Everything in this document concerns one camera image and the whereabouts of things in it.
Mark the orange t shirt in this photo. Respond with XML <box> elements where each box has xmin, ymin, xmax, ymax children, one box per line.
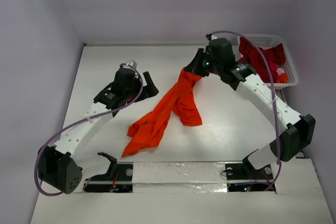
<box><xmin>122</xmin><ymin>69</ymin><xmax>203</xmax><ymax>157</ymax></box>

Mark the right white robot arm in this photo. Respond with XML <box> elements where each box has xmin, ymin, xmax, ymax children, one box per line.
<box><xmin>185</xmin><ymin>37</ymin><xmax>316</xmax><ymax>178</ymax></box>

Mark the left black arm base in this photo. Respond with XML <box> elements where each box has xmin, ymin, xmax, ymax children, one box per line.
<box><xmin>82</xmin><ymin>152</ymin><xmax>133</xmax><ymax>193</ymax></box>

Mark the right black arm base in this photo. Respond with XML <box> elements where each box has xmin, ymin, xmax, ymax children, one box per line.
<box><xmin>220</xmin><ymin>148</ymin><xmax>277</xmax><ymax>192</ymax></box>

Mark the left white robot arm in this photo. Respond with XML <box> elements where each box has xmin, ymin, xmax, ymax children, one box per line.
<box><xmin>34</xmin><ymin>63</ymin><xmax>159</xmax><ymax>197</ymax></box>

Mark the dark red t shirt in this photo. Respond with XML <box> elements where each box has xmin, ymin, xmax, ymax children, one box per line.
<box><xmin>239</xmin><ymin>37</ymin><xmax>286</xmax><ymax>83</ymax></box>

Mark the white plastic basket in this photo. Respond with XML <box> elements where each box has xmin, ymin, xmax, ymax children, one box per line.
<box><xmin>237</xmin><ymin>34</ymin><xmax>298</xmax><ymax>89</ymax></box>

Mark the pink cloth in basket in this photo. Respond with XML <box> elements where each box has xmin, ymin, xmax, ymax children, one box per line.
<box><xmin>268</xmin><ymin>61</ymin><xmax>285</xmax><ymax>79</ymax></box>

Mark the small orange cloth in basket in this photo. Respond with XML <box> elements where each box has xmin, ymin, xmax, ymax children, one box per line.
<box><xmin>277</xmin><ymin>73</ymin><xmax>289</xmax><ymax>83</ymax></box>

